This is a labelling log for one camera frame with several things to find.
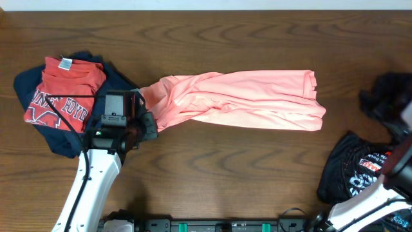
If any salmon pink shirt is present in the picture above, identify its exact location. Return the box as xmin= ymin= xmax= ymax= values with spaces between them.
xmin=139 ymin=70 xmax=326 ymax=131

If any black printed t-shirt pile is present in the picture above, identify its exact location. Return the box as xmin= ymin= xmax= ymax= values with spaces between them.
xmin=317 ymin=72 xmax=412 ymax=232

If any red folded printed t-shirt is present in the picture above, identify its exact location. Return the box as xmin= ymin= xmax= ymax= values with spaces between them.
xmin=24 ymin=57 xmax=106 ymax=133

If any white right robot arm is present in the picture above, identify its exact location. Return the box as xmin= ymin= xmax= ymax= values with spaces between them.
xmin=326 ymin=137 xmax=411 ymax=231

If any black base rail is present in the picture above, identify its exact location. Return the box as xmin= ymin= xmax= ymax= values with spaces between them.
xmin=97 ymin=209 xmax=318 ymax=232

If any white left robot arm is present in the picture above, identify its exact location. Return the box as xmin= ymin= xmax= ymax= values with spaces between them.
xmin=53 ymin=89 xmax=158 ymax=231

